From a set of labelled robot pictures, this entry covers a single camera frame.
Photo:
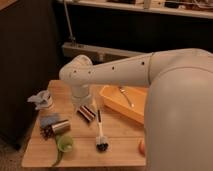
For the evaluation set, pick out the orange fruit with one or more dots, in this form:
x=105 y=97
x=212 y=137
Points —
x=141 y=147

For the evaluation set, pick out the yellow plastic bin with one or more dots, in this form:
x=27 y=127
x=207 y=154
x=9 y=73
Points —
x=115 y=100

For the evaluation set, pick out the white dish brush black bristles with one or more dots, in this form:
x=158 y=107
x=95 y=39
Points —
x=101 y=139

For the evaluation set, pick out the blue-grey sponge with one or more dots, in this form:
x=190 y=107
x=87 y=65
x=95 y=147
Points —
x=48 y=120

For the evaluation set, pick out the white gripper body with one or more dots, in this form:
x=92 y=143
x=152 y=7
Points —
x=81 y=93

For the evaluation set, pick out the wooden cutting board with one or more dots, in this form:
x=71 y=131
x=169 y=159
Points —
x=124 y=134

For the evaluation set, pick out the green plastic cup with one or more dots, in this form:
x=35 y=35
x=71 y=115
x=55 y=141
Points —
x=64 y=143

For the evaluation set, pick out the striped brown black block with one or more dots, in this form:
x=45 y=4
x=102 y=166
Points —
x=86 y=113

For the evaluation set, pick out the grey metal shelf rail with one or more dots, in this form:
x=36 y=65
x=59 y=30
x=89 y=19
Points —
x=96 y=53

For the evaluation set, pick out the metal spoon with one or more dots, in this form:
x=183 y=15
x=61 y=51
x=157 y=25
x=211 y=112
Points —
x=123 y=92

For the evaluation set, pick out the metal cylinder with dark brush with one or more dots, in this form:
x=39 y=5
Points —
x=54 y=129

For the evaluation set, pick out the green plastic spoon handle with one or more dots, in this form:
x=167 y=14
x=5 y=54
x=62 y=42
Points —
x=58 y=159

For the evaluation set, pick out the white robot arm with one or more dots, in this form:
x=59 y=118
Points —
x=178 y=118

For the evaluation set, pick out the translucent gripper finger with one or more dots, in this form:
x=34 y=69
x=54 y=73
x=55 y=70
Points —
x=90 y=103
x=76 y=106

